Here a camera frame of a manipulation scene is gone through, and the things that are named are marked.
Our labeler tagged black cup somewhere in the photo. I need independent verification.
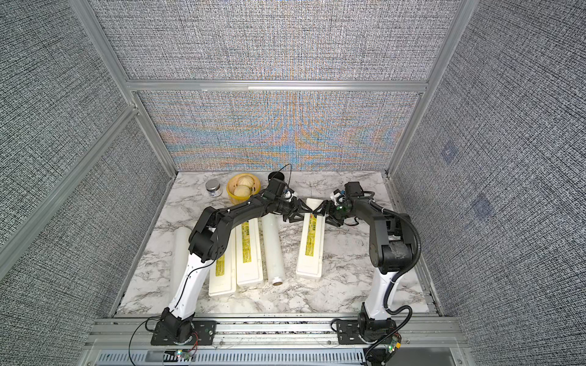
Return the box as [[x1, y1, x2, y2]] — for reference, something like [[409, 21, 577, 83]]
[[268, 171, 285, 181]]

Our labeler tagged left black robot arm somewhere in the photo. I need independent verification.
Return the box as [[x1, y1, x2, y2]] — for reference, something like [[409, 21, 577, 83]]
[[151, 190, 314, 346]]

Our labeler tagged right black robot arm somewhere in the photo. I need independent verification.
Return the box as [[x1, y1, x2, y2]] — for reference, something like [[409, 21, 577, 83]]
[[311, 181, 421, 345]]

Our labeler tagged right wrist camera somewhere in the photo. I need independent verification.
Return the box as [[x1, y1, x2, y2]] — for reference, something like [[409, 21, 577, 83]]
[[331, 181, 365, 206]]

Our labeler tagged small silver lidded jar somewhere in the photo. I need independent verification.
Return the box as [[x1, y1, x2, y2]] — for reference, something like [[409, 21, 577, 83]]
[[205, 178, 222, 198]]

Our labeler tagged yellow bowl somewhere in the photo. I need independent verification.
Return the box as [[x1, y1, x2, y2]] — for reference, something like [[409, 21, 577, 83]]
[[227, 173, 261, 204]]

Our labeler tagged aluminium front rail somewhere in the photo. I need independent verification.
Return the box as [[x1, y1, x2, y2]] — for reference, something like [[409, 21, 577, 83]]
[[77, 314, 475, 365]]

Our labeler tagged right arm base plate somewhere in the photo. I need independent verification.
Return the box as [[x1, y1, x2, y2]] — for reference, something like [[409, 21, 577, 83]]
[[331, 319, 397, 345]]

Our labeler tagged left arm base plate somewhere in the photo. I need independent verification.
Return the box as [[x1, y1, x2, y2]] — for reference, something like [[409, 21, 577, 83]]
[[150, 320, 218, 346]]

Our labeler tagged left white plastic wrap roll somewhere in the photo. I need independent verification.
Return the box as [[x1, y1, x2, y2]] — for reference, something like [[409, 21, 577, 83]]
[[169, 227, 191, 300]]

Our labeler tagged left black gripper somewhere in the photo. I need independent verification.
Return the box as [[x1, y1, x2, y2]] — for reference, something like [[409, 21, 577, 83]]
[[275, 198, 314, 226]]

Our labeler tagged white wrap dispenser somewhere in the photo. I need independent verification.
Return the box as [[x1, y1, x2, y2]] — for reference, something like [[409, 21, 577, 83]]
[[235, 218, 264, 288], [295, 198, 325, 279], [208, 230, 237, 297]]

